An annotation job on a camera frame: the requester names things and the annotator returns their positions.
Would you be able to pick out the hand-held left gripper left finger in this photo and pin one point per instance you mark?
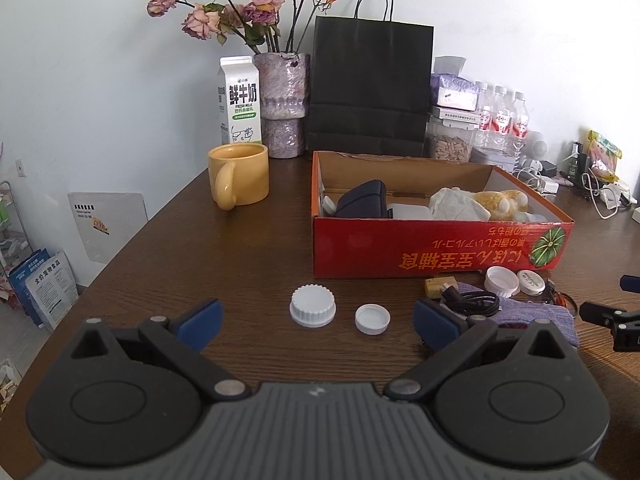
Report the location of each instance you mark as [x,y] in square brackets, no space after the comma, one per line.
[200,322]

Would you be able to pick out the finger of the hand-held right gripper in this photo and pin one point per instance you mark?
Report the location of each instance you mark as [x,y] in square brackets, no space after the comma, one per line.
[600,312]
[631,282]

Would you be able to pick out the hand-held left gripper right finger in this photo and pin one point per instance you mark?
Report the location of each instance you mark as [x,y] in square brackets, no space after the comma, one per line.
[435,322]

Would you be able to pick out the pale yellow block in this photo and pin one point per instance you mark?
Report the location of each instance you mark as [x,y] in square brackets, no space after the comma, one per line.
[437,287]

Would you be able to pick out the small plain white cap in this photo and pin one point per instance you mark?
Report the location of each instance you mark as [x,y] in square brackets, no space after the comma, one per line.
[372,319]

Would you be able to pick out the red cardboard box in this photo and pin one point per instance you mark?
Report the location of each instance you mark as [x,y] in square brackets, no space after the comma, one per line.
[425,255]

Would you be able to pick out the white round lid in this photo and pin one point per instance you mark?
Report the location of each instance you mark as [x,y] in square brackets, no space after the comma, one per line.
[531,281]

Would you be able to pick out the white ribbed cap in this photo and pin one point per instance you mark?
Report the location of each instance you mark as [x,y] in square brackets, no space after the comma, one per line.
[502,281]
[312,305]

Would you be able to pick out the translucent plastic box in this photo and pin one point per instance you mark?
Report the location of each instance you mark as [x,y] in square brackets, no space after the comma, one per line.
[410,211]

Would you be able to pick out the clear tissue packet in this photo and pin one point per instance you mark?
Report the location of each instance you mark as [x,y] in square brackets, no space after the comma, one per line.
[532,217]

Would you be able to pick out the white plastic bag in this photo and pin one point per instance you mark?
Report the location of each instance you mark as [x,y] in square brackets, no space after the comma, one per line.
[457,205]

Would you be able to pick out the yellow white plush toy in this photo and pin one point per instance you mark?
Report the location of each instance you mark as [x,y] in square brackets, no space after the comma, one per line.
[500,202]

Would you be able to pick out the black zip pouch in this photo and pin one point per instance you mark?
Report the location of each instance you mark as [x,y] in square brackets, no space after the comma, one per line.
[362,202]

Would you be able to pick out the white power adapter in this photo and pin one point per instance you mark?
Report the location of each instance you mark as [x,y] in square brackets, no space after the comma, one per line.
[636,214]

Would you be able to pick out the white charger block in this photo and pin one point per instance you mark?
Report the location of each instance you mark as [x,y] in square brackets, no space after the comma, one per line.
[550,186]

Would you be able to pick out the colourful snack bag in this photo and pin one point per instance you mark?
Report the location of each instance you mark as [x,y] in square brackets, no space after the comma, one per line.
[605,157]

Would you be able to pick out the small green bottle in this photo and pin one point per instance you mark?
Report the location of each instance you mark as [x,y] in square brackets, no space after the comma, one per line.
[579,162]

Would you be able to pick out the white sign board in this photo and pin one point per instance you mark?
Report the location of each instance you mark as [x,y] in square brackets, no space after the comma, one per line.
[107,225]

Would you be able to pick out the black power adapter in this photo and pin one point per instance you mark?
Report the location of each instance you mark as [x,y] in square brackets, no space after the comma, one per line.
[550,167]

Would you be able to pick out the yellow mug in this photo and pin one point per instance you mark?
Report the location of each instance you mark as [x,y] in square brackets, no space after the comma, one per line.
[245,172]

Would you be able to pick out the blue pamphlet box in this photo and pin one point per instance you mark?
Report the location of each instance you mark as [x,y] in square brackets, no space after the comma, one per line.
[45,285]

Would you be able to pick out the white round robot speaker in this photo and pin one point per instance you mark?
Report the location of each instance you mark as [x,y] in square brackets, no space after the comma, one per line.
[536,147]

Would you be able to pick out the clear jar of seeds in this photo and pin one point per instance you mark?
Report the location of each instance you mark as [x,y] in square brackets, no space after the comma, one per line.
[447,147]

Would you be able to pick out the printed white tin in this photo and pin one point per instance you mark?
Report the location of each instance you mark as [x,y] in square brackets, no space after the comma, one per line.
[495,157]

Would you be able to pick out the white flat labelled box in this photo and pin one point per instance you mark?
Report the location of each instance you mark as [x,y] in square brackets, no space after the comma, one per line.
[452,117]

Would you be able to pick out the metal storage rack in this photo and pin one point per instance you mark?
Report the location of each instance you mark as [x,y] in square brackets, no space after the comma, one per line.
[10,230]

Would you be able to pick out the white green milk carton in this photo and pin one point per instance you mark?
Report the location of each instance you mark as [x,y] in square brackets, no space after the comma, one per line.
[240,105]

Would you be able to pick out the purple tissue pack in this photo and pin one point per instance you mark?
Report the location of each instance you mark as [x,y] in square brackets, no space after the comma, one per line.
[452,90]

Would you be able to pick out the black paper bag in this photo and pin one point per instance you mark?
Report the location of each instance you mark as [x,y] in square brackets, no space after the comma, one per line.
[370,90]

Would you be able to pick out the purple speckled vase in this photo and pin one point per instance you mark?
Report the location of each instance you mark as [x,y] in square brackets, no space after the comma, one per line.
[281,85]

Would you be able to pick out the wall socket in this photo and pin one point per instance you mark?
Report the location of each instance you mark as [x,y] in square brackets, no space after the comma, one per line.
[19,167]

